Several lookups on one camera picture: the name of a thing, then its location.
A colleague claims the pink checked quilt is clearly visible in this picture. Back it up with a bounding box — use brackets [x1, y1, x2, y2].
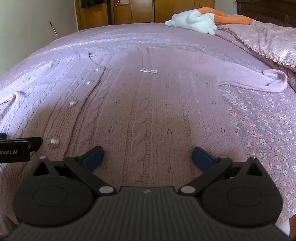
[215, 19, 296, 72]

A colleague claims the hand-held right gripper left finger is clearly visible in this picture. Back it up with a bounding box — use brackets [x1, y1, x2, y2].
[31, 146, 115, 196]

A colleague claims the thin metal rod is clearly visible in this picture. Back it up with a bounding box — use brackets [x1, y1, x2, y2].
[49, 21, 59, 38]

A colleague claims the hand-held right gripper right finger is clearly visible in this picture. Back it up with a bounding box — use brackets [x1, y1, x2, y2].
[179, 146, 265, 197]

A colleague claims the dark hanging garment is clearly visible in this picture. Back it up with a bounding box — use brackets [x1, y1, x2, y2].
[80, 0, 98, 8]

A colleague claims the wooden wardrobe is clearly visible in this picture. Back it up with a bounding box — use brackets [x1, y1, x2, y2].
[75, 0, 216, 31]

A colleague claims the white and orange plush toy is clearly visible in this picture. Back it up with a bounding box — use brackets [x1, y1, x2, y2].
[165, 7, 252, 35]

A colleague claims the pink floral bed sheet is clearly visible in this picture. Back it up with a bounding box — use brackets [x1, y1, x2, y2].
[218, 82, 296, 234]

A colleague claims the lilac cable-knit cardigan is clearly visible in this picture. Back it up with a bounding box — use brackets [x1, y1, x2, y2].
[0, 44, 288, 186]

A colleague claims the dark wooden headboard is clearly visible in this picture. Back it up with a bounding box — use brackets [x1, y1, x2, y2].
[236, 0, 296, 28]

